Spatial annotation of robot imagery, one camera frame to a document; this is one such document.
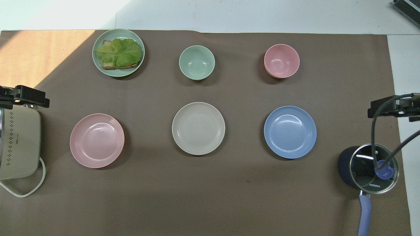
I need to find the beige plate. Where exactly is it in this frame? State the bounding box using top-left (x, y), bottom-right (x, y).
top-left (172, 102), bottom-right (226, 156)

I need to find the green bowl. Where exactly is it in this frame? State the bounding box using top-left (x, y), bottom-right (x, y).
top-left (179, 45), bottom-right (216, 81)

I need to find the blue plate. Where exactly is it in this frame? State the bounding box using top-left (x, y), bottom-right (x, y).
top-left (264, 106), bottom-right (317, 160)

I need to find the pink bowl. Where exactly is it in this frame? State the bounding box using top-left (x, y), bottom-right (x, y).
top-left (264, 44), bottom-right (300, 79)

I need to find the green plate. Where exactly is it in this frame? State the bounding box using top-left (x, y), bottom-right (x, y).
top-left (92, 29), bottom-right (145, 77)

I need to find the green lettuce leaf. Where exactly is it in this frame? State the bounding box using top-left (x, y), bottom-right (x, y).
top-left (94, 38), bottom-right (142, 67)

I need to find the toast slice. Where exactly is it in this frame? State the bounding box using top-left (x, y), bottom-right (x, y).
top-left (102, 40), bottom-right (142, 70)

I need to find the pink plate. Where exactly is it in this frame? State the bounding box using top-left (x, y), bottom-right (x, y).
top-left (70, 113), bottom-right (125, 169)

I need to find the dark blue pot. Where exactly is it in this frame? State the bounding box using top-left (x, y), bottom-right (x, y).
top-left (337, 144), bottom-right (400, 236)

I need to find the glass pot lid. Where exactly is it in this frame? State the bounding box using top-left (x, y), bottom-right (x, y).
top-left (349, 144), bottom-right (400, 194)

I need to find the beige kitchen appliance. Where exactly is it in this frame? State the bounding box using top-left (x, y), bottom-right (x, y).
top-left (0, 104), bottom-right (42, 181)

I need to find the grey ribbed device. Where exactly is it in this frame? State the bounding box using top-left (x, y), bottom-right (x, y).
top-left (390, 0), bottom-right (420, 28)

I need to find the black cable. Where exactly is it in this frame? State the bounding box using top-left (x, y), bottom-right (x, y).
top-left (371, 93), bottom-right (420, 169)

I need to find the white power cable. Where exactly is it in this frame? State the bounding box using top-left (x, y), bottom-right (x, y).
top-left (0, 157), bottom-right (46, 198)

